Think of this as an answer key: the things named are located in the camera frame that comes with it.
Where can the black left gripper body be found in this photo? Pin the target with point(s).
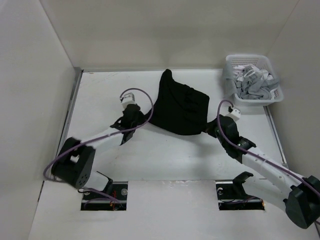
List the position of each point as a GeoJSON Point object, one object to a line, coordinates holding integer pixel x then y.
{"type": "Point", "coordinates": [140, 120]}

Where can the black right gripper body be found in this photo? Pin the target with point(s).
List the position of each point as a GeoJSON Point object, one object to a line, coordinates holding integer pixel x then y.
{"type": "Point", "coordinates": [212, 130]}

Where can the black tank top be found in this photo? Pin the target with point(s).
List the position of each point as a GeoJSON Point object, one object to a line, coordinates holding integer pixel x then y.
{"type": "Point", "coordinates": [179, 108]}

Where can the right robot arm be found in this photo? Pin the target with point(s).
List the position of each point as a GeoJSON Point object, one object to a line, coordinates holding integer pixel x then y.
{"type": "Point", "coordinates": [298, 196]}

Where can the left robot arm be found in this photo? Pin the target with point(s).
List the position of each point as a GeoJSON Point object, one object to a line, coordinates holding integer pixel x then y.
{"type": "Point", "coordinates": [74, 163]}

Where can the grey tank top pile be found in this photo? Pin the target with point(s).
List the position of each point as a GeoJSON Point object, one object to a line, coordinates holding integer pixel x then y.
{"type": "Point", "coordinates": [249, 82]}

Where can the white plastic laundry basket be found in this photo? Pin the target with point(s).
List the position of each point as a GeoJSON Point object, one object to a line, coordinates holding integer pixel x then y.
{"type": "Point", "coordinates": [261, 62]}

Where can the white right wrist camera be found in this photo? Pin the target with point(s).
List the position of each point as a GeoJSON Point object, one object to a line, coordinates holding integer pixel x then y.
{"type": "Point", "coordinates": [234, 113]}

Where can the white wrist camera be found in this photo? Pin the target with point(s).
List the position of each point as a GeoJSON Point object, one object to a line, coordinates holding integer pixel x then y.
{"type": "Point", "coordinates": [127, 99]}
{"type": "Point", "coordinates": [234, 113]}

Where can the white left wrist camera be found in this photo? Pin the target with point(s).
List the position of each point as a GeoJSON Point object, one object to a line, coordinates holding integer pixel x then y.
{"type": "Point", "coordinates": [127, 99]}

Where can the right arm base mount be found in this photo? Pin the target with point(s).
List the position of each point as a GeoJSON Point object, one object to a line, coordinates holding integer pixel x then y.
{"type": "Point", "coordinates": [230, 200]}

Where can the aluminium table edge rail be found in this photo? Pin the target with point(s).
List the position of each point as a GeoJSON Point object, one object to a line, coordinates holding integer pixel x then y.
{"type": "Point", "coordinates": [70, 108]}

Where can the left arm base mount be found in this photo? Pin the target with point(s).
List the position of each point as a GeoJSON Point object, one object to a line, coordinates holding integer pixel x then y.
{"type": "Point", "coordinates": [114, 198]}

